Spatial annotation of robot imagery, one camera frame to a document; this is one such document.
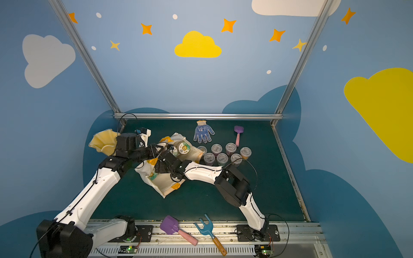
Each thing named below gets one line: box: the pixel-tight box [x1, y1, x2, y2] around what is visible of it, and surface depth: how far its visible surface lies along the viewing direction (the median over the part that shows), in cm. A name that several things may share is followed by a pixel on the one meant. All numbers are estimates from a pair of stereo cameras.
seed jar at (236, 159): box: [230, 153, 243, 168], surface depth 97 cm
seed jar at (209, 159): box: [203, 152, 216, 167], surface depth 97 cm
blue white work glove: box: [193, 119, 216, 144], surface depth 117 cm
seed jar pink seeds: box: [225, 142, 238, 156], surface depth 103 cm
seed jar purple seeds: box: [210, 143, 223, 158], surface depth 103 cm
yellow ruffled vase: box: [88, 129, 121, 156], surface depth 88 cm
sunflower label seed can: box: [173, 140, 191, 155], surface depth 97 cm
